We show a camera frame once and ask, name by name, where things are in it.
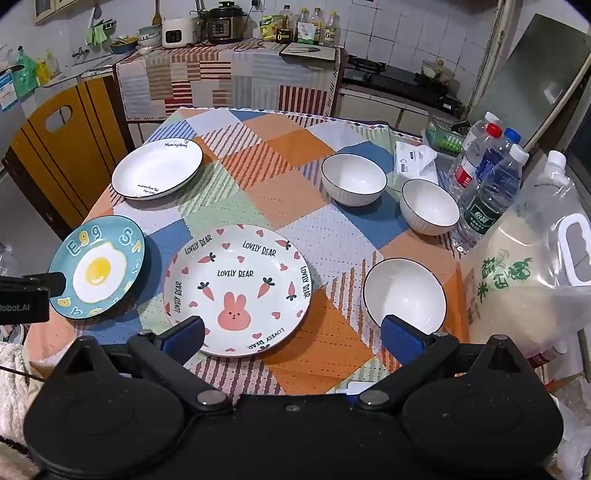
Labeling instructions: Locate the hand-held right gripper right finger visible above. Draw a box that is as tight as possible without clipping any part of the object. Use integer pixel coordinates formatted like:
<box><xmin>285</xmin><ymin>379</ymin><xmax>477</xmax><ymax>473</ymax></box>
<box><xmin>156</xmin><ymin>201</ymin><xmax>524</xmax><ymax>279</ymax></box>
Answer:
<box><xmin>355</xmin><ymin>315</ymin><xmax>529</xmax><ymax>411</ymax></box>

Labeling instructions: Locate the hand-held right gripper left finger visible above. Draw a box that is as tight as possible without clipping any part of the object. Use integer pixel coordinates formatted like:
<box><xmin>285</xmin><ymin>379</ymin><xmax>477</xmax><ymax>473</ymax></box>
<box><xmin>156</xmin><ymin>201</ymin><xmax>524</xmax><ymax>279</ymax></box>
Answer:
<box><xmin>60</xmin><ymin>316</ymin><xmax>233</xmax><ymax>413</ymax></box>

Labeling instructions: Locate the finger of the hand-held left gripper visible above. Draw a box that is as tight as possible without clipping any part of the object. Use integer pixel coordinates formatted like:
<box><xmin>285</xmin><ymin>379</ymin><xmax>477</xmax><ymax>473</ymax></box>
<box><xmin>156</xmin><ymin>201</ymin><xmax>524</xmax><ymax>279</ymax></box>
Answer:
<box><xmin>0</xmin><ymin>272</ymin><xmax>66</xmax><ymax>296</ymax></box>

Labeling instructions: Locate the white bowl black rim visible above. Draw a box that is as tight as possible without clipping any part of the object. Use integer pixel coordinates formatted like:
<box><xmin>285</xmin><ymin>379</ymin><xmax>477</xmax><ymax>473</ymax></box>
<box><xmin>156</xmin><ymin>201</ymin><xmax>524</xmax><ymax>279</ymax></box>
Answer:
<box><xmin>399</xmin><ymin>178</ymin><xmax>461</xmax><ymax>236</ymax></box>
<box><xmin>362</xmin><ymin>257</ymin><xmax>448</xmax><ymax>342</ymax></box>
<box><xmin>321</xmin><ymin>153</ymin><xmax>387</xmax><ymax>206</ymax></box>

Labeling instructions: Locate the teal fried egg plate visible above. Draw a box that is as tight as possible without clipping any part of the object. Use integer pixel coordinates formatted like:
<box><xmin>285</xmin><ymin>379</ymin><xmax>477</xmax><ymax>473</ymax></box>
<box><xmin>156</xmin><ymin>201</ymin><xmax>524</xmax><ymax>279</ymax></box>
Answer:
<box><xmin>48</xmin><ymin>215</ymin><xmax>146</xmax><ymax>320</ymax></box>

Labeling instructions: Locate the white bunny carrot plate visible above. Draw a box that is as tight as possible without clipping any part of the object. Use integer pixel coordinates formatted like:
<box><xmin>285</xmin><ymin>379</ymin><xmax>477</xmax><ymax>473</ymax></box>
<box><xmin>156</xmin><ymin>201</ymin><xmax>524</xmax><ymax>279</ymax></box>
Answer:
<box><xmin>163</xmin><ymin>224</ymin><xmax>313</xmax><ymax>358</ymax></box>

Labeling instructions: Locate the white fluffy towel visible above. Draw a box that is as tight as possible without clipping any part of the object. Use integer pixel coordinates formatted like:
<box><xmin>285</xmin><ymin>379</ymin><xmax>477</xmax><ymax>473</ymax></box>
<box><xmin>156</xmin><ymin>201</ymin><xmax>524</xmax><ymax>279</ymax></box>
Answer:
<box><xmin>0</xmin><ymin>342</ymin><xmax>34</xmax><ymax>450</ymax></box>

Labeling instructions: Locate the wooden chair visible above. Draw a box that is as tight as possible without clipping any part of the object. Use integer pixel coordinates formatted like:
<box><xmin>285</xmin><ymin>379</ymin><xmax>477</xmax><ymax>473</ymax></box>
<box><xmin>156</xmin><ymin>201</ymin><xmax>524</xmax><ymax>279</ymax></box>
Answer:
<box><xmin>2</xmin><ymin>76</ymin><xmax>134</xmax><ymax>241</ymax></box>

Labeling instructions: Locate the clear bag of rice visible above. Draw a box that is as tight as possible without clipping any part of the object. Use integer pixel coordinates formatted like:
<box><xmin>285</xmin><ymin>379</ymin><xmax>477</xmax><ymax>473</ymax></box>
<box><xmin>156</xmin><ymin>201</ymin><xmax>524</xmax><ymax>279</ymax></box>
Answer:
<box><xmin>457</xmin><ymin>150</ymin><xmax>591</xmax><ymax>365</ymax></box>

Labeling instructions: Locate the green label water bottle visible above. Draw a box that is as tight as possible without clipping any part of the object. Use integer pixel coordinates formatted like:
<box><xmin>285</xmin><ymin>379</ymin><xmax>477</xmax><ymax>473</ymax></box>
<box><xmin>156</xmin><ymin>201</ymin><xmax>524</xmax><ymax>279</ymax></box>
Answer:
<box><xmin>455</xmin><ymin>144</ymin><xmax>530</xmax><ymax>250</ymax></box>

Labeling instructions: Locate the white plate black rim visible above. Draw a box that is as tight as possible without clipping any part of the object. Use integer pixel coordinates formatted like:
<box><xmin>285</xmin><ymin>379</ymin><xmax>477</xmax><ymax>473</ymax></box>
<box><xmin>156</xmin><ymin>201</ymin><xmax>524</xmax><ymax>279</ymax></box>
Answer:
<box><xmin>111</xmin><ymin>137</ymin><xmax>204</xmax><ymax>201</ymax></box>

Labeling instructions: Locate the white tissue pack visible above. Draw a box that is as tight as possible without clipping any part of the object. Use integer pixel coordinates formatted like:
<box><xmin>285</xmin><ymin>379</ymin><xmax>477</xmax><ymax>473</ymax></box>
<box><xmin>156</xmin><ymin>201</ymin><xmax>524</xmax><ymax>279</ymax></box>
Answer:
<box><xmin>392</xmin><ymin>141</ymin><xmax>439</xmax><ymax>185</ymax></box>

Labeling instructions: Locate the clear plastic bag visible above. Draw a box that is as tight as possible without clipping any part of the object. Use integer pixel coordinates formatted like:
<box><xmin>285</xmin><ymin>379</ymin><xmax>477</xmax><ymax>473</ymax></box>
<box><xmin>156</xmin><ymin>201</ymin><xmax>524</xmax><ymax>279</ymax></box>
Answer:
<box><xmin>551</xmin><ymin>378</ymin><xmax>591</xmax><ymax>480</ymax></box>

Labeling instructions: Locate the blue label water bottle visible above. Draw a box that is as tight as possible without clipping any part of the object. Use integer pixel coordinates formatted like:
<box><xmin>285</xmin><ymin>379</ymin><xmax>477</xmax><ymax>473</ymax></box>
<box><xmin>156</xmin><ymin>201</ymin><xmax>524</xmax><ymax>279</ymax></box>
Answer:
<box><xmin>475</xmin><ymin>128</ymin><xmax>522</xmax><ymax>185</ymax></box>

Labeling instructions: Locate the green plastic basket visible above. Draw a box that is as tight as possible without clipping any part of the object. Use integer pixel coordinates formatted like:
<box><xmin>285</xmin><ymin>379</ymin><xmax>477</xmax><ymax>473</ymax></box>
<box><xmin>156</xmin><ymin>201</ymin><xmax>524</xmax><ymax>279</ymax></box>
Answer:
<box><xmin>425</xmin><ymin>113</ymin><xmax>468</xmax><ymax>155</ymax></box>

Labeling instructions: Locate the green dish soap bottle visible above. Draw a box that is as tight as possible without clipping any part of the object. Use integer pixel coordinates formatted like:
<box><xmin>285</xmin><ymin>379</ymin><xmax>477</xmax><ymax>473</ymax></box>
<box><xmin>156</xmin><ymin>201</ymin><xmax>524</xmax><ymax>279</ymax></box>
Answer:
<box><xmin>11</xmin><ymin>46</ymin><xmax>38</xmax><ymax>97</ymax></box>

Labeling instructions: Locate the white lower cabinet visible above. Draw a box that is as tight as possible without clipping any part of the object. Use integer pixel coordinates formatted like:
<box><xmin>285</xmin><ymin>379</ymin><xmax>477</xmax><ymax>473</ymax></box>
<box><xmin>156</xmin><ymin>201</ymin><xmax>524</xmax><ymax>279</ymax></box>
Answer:
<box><xmin>337</xmin><ymin>88</ymin><xmax>435</xmax><ymax>134</ymax></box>

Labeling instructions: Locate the green hanging cloth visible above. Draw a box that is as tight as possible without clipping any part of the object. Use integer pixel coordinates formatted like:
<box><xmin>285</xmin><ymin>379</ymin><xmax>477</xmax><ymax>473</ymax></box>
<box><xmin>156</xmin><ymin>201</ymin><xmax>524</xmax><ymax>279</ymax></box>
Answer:
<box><xmin>85</xmin><ymin>21</ymin><xmax>116</xmax><ymax>47</ymax></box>

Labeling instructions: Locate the striped patchwork counter cloth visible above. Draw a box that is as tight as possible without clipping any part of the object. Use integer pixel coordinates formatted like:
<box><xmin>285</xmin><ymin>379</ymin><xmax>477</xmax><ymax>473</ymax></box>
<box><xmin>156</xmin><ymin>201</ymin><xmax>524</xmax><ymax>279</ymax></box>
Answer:
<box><xmin>115</xmin><ymin>44</ymin><xmax>341</xmax><ymax>123</ymax></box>

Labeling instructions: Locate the black gas stove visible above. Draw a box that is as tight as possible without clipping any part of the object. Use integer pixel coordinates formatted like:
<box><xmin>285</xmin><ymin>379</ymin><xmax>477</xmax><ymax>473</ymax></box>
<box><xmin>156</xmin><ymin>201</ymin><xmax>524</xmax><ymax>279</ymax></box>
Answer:
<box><xmin>344</xmin><ymin>55</ymin><xmax>462</xmax><ymax>114</ymax></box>

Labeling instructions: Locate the cream cooking pot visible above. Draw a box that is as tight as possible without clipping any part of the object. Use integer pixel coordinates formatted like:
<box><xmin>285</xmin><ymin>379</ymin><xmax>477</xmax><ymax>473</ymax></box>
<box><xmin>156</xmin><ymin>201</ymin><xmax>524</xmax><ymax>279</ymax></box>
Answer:
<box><xmin>421</xmin><ymin>59</ymin><xmax>455</xmax><ymax>85</ymax></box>

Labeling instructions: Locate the white rice cooker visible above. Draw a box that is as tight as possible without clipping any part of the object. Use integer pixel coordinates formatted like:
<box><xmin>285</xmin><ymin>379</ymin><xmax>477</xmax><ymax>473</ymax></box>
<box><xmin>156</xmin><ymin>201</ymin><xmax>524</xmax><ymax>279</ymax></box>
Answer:
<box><xmin>161</xmin><ymin>17</ymin><xmax>199</xmax><ymax>49</ymax></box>

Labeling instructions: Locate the white cutting board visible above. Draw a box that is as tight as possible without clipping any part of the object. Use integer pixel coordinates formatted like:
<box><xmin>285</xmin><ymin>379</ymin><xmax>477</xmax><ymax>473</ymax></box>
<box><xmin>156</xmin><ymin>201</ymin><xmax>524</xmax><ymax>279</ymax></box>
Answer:
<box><xmin>279</xmin><ymin>42</ymin><xmax>336</xmax><ymax>61</ymax></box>

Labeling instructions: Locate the white pipe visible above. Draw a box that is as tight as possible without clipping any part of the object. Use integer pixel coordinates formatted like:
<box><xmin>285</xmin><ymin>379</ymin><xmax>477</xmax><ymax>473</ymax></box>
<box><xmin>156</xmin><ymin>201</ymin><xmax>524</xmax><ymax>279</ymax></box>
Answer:
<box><xmin>464</xmin><ymin>0</ymin><xmax>515</xmax><ymax>118</ymax></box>

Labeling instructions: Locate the black silver pressure cooker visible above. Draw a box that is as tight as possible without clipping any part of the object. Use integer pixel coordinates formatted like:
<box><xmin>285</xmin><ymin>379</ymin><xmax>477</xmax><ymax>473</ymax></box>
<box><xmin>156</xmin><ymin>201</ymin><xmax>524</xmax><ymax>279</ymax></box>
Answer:
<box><xmin>205</xmin><ymin>1</ymin><xmax>250</xmax><ymax>45</ymax></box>

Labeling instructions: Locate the yellow cooking oil bottle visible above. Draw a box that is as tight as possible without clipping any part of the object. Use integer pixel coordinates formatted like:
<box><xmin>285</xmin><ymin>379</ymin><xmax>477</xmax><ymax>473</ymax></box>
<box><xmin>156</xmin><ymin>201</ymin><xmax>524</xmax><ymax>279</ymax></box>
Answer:
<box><xmin>324</xmin><ymin>11</ymin><xmax>342</xmax><ymax>46</ymax></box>
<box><xmin>295</xmin><ymin>8</ymin><xmax>314</xmax><ymax>46</ymax></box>
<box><xmin>308</xmin><ymin>7</ymin><xmax>326</xmax><ymax>46</ymax></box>

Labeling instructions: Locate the yellow green snack bag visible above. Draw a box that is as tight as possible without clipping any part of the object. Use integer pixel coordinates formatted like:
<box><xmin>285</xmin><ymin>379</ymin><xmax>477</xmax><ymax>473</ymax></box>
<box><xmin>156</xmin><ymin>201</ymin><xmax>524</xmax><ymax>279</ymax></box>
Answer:
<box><xmin>259</xmin><ymin>15</ymin><xmax>287</xmax><ymax>44</ymax></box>

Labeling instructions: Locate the dark sauce bottle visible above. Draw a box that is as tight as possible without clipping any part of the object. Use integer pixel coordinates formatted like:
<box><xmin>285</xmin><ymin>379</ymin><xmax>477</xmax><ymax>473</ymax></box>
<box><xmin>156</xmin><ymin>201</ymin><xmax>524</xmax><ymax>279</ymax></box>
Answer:
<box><xmin>277</xmin><ymin>6</ymin><xmax>295</xmax><ymax>44</ymax></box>

